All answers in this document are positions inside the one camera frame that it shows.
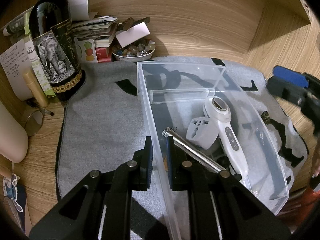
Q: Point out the round clear glass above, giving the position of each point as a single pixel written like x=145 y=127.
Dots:
x=33 y=123

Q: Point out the white handheld facial device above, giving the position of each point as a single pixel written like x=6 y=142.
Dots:
x=230 y=140

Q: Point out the dark wine bottle elephant label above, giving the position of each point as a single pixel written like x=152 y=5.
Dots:
x=52 y=30

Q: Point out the stack of books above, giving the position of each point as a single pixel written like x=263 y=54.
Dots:
x=100 y=35

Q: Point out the silver metal tube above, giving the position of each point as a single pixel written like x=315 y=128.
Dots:
x=190 y=148

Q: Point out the pale plastic mug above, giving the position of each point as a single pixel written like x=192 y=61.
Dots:
x=11 y=135

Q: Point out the yellow tube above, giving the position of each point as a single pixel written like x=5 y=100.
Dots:
x=36 y=90

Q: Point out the white travel adapter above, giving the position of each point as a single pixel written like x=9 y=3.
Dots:
x=201 y=132

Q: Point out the blue cartoon sticker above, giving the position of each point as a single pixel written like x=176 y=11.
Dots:
x=12 y=192

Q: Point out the black pen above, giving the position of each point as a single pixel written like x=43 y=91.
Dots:
x=40 y=107

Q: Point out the clear plastic storage box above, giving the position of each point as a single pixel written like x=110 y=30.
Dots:
x=160 y=120

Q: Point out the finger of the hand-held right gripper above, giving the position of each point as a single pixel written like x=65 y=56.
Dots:
x=285 y=90
x=290 y=76

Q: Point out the white card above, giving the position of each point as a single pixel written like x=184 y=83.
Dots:
x=132 y=33

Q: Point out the white bowl of stones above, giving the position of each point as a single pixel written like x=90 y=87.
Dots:
x=132 y=52

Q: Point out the bunch of keys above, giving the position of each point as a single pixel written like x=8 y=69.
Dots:
x=261 y=130

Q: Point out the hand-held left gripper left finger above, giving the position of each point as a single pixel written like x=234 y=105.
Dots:
x=150 y=160

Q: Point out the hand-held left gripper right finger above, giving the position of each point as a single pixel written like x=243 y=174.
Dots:
x=170 y=162

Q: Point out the grey mat with black letters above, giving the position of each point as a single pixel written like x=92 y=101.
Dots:
x=105 y=120

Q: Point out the handwritten note paper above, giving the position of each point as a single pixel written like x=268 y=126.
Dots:
x=13 y=67

